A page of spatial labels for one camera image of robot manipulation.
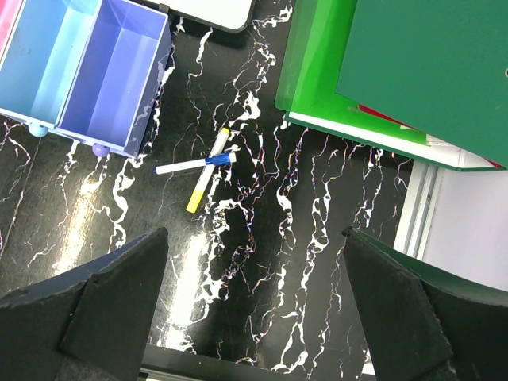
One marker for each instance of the blue capped white marker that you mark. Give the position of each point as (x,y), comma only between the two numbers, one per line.
(217,160)

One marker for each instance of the pink plastic bin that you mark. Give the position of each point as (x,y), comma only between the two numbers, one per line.
(9,13)

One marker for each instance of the light blue bin right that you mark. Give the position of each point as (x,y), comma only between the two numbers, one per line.
(42,59)

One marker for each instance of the bright green plastic folder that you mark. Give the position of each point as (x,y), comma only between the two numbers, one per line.
(310,72)

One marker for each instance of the purple plastic bin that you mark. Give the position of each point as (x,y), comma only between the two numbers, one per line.
(118,79)

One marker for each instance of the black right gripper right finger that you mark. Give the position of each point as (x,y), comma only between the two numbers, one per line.
(421,322)

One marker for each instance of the white dry-erase board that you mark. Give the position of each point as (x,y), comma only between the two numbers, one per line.
(231,16)

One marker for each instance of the dark green ring binder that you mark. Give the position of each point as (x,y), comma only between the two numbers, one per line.
(437,66)

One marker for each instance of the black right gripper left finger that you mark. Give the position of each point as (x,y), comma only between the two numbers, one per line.
(89,323)

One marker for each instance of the yellow capped white marker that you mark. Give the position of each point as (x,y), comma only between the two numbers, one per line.
(207,172)

